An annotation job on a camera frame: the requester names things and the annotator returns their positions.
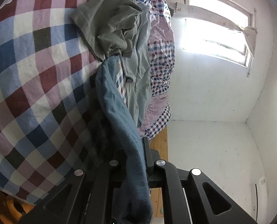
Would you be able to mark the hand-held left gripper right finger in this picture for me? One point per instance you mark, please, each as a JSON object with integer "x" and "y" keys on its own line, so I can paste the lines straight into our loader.
{"x": 152, "y": 168}

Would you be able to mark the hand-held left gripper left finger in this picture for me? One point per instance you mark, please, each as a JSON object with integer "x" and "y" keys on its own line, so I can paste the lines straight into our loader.
{"x": 116, "y": 175}

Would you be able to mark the teal blue t-shirt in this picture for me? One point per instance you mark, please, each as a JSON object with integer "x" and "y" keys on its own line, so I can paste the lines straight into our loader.
{"x": 122, "y": 121}

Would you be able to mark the grey t-shirt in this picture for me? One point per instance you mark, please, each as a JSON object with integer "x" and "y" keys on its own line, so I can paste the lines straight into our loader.
{"x": 105, "y": 21}

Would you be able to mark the purple dotted checked pillow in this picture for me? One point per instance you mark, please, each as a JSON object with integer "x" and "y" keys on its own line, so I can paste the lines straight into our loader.
{"x": 159, "y": 116}

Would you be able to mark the light grey-green sweatshirt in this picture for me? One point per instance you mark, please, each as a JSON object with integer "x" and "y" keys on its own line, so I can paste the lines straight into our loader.
{"x": 140, "y": 81}

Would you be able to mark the checked purple duvet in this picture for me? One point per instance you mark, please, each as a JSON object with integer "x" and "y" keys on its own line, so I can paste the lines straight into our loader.
{"x": 161, "y": 51}

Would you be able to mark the checked bed sheet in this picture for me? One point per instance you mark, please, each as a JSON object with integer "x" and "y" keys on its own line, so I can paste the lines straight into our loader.
{"x": 35, "y": 74}

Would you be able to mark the window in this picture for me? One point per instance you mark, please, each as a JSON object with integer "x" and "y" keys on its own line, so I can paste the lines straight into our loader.
{"x": 217, "y": 28}

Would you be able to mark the white window curtain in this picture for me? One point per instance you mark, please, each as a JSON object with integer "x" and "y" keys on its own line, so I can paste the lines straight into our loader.
{"x": 249, "y": 37}

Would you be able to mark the white wall socket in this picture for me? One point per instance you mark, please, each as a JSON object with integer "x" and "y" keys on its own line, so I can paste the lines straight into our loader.
{"x": 262, "y": 181}

